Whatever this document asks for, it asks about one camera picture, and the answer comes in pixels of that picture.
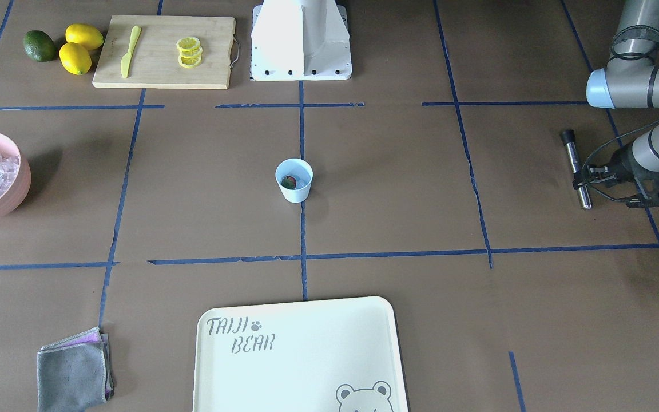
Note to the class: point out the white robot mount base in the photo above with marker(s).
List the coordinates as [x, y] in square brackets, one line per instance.
[300, 41]

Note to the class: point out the clear ice cube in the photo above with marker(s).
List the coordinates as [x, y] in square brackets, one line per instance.
[301, 182]

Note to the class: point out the steel muddler black tip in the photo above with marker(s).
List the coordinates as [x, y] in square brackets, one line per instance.
[567, 137]

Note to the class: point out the light blue plastic cup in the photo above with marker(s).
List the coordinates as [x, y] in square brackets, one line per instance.
[294, 167]

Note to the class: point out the wooden cutting board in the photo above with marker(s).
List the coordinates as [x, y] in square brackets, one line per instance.
[155, 59]

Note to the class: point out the yellow plastic knife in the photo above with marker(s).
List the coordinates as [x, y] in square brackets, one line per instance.
[126, 59]

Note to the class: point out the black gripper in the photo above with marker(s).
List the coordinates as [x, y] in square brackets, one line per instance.
[622, 163]

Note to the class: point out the lemon slices stack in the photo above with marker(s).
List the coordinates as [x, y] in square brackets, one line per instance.
[190, 52]

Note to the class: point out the red strawberry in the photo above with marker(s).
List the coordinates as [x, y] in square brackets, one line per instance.
[288, 182]

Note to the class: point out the cream bear serving tray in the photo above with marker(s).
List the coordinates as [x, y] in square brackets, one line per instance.
[339, 354]

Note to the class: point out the folded grey purple cloth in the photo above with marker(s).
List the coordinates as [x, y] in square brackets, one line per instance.
[75, 373]

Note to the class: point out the green avocado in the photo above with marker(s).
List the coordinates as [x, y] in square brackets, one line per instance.
[39, 46]

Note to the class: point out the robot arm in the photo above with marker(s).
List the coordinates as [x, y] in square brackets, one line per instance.
[630, 80]

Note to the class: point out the yellow lemon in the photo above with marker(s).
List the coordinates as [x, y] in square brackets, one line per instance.
[84, 34]
[75, 58]

